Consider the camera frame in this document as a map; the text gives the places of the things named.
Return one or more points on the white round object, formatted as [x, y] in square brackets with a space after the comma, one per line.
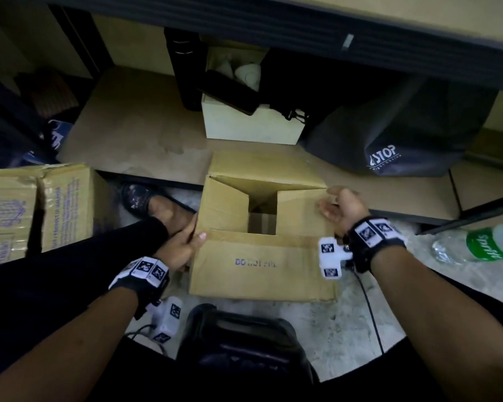
[248, 75]

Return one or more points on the cardboard box of coffee bottles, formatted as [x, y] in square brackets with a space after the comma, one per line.
[58, 205]

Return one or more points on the person's right hand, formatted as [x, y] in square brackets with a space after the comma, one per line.
[346, 209]

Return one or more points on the person's leg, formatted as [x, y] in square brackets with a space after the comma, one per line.
[67, 272]
[360, 389]

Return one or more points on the person's left leg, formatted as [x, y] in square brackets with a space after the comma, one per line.
[67, 272]

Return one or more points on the black flask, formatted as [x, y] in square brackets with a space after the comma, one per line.
[184, 66]

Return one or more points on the black pouch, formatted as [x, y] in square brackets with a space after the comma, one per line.
[230, 94]

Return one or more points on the striped brown cloth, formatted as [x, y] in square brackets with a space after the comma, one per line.
[48, 94]

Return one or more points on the person's left hand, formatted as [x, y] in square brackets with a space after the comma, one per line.
[180, 249]

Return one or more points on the person's left black sandal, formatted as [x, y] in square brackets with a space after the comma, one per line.
[136, 200]

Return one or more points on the clear plastic bottle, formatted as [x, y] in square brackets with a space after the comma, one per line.
[478, 244]

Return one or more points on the dark plastic stool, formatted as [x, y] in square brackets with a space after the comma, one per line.
[243, 343]

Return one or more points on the black printed bag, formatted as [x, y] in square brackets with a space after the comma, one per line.
[411, 133]

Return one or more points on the black marker wrist band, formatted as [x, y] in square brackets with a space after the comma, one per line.
[373, 240]
[144, 276]

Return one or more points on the person's right leg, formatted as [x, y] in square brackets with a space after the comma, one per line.
[360, 389]

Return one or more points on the blue white printed packet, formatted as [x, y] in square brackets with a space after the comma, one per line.
[59, 136]

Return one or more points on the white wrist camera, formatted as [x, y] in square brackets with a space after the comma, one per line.
[167, 320]
[331, 255]

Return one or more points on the white box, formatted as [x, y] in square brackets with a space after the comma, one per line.
[251, 125]

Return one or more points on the wooden shelf with black frame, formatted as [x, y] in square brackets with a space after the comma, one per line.
[130, 121]

